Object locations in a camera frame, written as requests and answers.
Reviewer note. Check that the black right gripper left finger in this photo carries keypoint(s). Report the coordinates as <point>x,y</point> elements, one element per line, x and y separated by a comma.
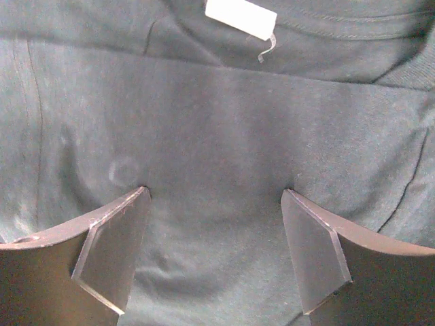
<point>79,272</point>

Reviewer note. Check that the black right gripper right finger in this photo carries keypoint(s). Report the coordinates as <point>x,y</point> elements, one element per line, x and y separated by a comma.
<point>349,275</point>

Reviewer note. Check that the black t shirt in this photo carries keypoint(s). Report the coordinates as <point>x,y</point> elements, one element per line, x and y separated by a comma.
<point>100,97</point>

